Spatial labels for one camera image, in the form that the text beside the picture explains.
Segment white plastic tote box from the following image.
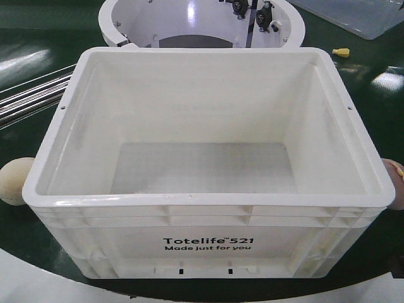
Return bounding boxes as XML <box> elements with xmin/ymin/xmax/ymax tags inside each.
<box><xmin>23</xmin><ymin>45</ymin><xmax>395</xmax><ymax>279</ymax></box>

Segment cream plush toy green trim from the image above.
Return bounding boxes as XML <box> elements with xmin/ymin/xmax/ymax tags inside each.
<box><xmin>1</xmin><ymin>157</ymin><xmax>34</xmax><ymax>206</ymax></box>

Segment pink round plush toy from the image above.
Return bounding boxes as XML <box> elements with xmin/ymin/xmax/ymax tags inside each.
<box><xmin>382</xmin><ymin>158</ymin><xmax>404</xmax><ymax>211</ymax></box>

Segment white round machine housing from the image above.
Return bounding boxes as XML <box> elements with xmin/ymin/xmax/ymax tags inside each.
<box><xmin>98</xmin><ymin>1</ymin><xmax>306</xmax><ymax>48</ymax></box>

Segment metal rods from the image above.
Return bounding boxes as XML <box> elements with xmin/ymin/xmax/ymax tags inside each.
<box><xmin>1</xmin><ymin>64</ymin><xmax>76</xmax><ymax>129</ymax></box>

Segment yellow small object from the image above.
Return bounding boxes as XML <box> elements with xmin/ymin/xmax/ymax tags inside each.
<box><xmin>332</xmin><ymin>48</ymin><xmax>350</xmax><ymax>58</ymax></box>

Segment clear plastic tray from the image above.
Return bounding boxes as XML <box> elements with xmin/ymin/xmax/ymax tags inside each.
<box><xmin>290</xmin><ymin>0</ymin><xmax>403</xmax><ymax>40</ymax></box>

